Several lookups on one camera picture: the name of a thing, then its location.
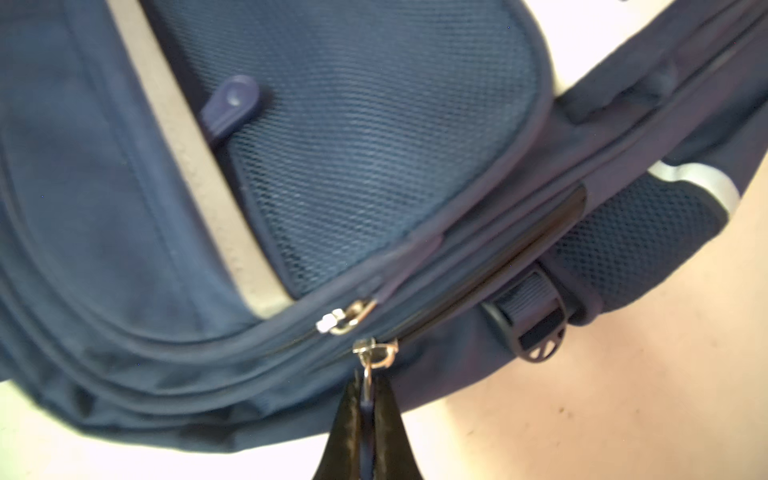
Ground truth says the navy blue backpack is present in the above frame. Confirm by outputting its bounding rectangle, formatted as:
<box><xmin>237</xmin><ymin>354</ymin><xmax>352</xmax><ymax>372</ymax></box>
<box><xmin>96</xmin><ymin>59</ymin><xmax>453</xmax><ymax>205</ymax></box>
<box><xmin>1</xmin><ymin>1</ymin><xmax>767</xmax><ymax>453</ymax></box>

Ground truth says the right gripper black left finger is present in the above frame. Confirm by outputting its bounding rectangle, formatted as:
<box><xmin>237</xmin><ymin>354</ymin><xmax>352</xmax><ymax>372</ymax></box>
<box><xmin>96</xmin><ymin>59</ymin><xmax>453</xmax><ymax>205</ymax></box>
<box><xmin>313</xmin><ymin>374</ymin><xmax>362</xmax><ymax>480</ymax></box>

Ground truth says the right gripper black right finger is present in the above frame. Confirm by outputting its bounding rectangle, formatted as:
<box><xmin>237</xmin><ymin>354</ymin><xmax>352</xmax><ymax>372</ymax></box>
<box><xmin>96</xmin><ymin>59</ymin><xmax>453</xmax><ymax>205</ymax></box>
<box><xmin>373</xmin><ymin>376</ymin><xmax>423</xmax><ymax>480</ymax></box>

